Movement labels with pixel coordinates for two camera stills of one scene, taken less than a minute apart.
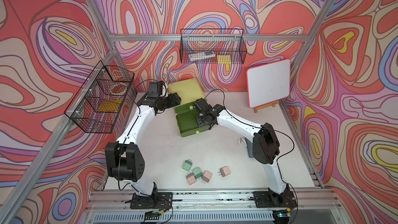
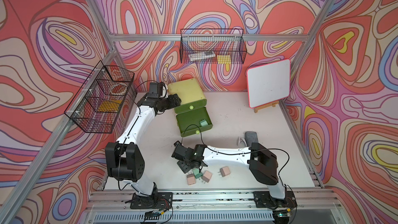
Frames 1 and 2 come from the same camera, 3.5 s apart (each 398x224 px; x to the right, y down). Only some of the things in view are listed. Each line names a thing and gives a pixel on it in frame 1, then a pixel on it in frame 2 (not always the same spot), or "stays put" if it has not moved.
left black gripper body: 167,101 stays put
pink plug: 206,177 stays put
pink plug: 191,179 stays put
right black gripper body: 201,120 to 184,166
